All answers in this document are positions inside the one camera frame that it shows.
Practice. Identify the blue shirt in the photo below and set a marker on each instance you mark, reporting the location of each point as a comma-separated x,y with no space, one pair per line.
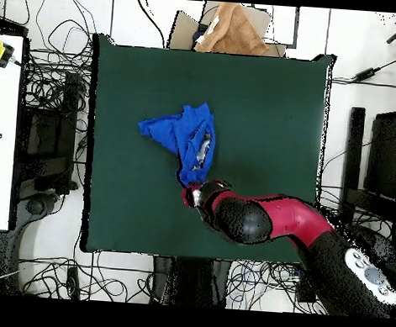
166,131

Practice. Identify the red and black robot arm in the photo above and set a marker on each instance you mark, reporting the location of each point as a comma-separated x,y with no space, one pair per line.
295,217

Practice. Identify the dark green table cloth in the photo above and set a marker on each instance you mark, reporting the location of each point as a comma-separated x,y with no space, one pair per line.
139,82

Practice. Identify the cardboard box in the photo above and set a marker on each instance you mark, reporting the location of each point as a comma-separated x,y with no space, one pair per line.
183,31

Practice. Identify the brown towel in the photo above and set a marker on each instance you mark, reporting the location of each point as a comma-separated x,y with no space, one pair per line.
234,34

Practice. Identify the black chair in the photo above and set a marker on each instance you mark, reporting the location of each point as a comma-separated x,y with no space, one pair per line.
385,153

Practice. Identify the white table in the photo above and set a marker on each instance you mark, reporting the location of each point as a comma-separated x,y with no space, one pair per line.
0,122

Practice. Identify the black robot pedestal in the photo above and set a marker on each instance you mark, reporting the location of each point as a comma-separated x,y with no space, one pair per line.
193,281

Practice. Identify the black metal frame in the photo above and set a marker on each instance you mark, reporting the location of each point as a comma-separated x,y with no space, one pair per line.
67,127

